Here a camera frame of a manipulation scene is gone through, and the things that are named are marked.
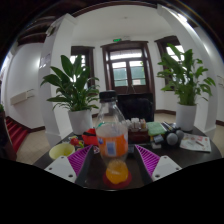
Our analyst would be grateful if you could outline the green folded cloth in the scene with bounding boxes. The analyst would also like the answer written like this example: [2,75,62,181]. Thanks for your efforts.
[146,121,167,137]

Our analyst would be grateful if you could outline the orange drink bottle black cap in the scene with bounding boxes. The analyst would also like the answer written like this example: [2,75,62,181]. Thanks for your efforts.
[95,90,130,185]

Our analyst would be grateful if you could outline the flat round red coaster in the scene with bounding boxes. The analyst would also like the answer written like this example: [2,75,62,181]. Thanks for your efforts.
[102,169,133,190]

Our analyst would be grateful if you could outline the printed paper sheet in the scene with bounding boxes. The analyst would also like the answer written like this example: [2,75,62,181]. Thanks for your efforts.
[179,133,213,153]

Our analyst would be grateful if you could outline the brown box of small items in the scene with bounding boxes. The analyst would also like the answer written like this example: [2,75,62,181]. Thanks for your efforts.
[128,117,150,145]

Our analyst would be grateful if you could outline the red pouch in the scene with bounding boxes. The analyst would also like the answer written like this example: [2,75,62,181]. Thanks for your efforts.
[81,128,100,147]

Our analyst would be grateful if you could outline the black chair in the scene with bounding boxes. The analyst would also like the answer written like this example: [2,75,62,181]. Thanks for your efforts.
[117,92,156,123]

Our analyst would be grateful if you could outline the pale yellow cup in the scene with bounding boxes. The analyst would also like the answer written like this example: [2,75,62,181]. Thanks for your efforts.
[48,143,76,161]

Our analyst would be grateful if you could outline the grey round dumbbells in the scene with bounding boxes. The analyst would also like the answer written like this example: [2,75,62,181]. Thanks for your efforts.
[162,128,185,147]

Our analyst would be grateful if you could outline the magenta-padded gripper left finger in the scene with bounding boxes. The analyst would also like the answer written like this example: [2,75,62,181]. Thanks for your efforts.
[44,144,101,188]

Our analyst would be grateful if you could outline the leafy plant in white pot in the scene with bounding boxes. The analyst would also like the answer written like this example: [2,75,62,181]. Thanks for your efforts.
[40,54,101,136]
[156,43,217,133]

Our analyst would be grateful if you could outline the dark framed window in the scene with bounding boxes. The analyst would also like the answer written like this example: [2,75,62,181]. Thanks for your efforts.
[154,35,186,65]
[70,46,96,81]

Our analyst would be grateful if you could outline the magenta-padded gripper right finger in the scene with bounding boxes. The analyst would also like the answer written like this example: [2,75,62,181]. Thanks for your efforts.
[128,144,183,186]

